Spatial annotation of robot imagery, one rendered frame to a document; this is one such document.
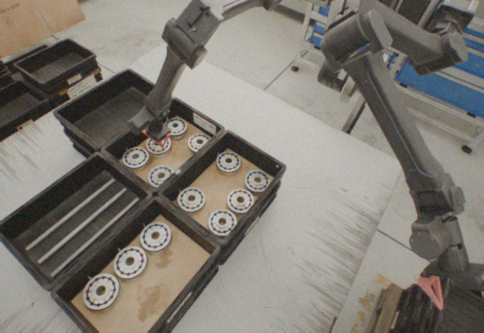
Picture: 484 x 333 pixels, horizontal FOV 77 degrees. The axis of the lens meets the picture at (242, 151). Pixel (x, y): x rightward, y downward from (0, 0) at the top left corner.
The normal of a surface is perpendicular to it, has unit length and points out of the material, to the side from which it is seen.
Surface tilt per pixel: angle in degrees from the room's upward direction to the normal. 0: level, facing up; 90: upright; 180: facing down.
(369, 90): 87
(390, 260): 0
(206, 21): 60
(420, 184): 87
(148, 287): 0
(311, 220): 0
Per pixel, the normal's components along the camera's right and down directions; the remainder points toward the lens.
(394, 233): 0.07, -0.61
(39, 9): 0.81, 0.31
